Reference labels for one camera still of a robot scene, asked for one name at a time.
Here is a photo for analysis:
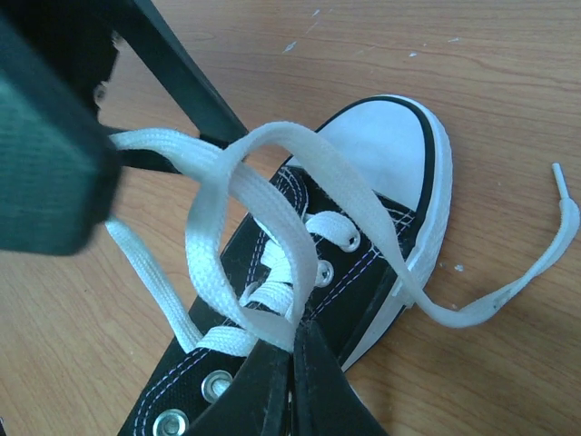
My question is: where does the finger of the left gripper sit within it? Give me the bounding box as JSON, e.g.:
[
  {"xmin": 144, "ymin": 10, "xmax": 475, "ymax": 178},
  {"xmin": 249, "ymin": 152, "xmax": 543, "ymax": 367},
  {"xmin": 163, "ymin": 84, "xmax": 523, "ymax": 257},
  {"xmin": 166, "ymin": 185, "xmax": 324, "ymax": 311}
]
[{"xmin": 108, "ymin": 1, "xmax": 248, "ymax": 144}]

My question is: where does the white lace of sneaker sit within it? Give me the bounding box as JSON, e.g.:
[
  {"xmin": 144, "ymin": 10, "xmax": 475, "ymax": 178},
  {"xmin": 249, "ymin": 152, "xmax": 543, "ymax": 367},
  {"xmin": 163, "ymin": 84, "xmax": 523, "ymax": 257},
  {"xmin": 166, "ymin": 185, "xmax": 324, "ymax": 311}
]
[{"xmin": 103, "ymin": 120, "xmax": 569, "ymax": 401}]

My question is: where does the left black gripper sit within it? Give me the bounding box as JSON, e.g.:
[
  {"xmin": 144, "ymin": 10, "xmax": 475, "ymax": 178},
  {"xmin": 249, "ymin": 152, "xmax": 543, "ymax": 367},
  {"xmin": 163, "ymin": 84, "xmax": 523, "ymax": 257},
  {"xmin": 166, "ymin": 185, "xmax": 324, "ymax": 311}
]
[{"xmin": 1, "ymin": 1, "xmax": 181, "ymax": 256}]

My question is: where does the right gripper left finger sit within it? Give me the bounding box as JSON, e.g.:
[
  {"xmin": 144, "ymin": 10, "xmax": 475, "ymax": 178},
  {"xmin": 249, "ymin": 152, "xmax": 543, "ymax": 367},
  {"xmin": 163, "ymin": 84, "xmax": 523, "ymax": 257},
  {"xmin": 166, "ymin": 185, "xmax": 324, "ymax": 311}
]
[{"xmin": 187, "ymin": 342, "xmax": 292, "ymax": 436}]

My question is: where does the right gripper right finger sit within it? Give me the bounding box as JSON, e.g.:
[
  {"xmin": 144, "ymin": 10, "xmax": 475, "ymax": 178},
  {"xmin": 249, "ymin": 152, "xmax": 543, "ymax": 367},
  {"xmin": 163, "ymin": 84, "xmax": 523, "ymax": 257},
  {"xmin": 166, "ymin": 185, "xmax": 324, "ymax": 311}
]
[{"xmin": 290, "ymin": 322, "xmax": 386, "ymax": 436}]

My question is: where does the black canvas sneaker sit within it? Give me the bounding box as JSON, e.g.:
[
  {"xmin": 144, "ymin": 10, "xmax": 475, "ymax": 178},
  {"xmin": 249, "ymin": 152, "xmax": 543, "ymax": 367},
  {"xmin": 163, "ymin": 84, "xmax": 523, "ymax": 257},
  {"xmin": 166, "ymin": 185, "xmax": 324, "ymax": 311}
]
[{"xmin": 121, "ymin": 95, "xmax": 452, "ymax": 435}]

